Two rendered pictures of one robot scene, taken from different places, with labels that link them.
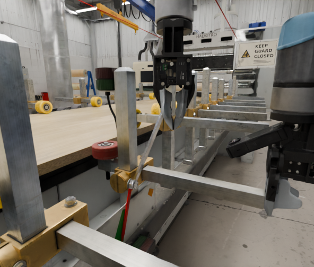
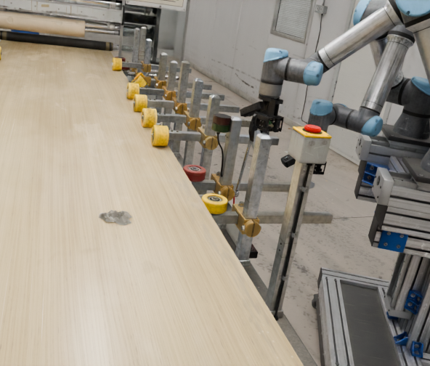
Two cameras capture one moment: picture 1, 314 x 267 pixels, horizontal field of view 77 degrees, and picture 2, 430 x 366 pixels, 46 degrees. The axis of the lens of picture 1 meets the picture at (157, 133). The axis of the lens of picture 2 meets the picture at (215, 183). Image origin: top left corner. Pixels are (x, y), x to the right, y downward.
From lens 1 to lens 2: 1.50 m
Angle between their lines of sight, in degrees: 45
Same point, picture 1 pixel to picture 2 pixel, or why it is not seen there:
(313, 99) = not seen: hidden behind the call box
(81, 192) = not seen: hidden behind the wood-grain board
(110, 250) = (280, 213)
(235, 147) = (290, 161)
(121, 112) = (232, 146)
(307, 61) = (324, 123)
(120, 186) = (229, 196)
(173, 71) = (272, 123)
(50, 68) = not seen: outside the picture
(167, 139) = (208, 156)
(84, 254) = (269, 219)
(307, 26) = (325, 110)
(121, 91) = (235, 133)
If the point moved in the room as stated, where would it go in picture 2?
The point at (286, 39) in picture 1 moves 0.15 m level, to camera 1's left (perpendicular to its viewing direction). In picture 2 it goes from (317, 112) to (290, 114)
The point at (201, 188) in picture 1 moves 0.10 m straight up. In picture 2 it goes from (268, 188) to (273, 163)
